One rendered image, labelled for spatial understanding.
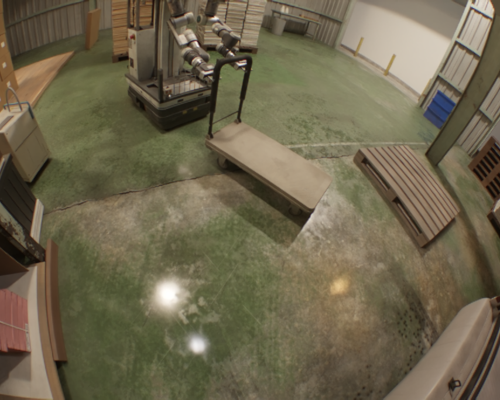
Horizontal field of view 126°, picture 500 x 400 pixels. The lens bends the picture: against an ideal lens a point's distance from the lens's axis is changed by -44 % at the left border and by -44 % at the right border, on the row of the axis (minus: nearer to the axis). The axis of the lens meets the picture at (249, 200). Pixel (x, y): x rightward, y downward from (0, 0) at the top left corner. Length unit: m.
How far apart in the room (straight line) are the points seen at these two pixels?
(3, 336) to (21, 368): 0.27
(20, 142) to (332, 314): 2.31
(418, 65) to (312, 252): 8.70
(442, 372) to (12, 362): 1.95
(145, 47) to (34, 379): 2.41
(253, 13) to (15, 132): 4.00
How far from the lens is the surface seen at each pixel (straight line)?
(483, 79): 3.79
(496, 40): 3.93
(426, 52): 9.48
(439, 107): 6.39
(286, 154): 1.60
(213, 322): 1.16
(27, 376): 1.43
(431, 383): 1.08
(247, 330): 1.18
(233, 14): 4.46
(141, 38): 2.16
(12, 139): 1.84
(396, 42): 10.14
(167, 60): 2.13
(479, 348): 1.39
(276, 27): 8.09
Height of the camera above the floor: 1.15
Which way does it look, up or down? 50 degrees down
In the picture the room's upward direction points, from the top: 17 degrees clockwise
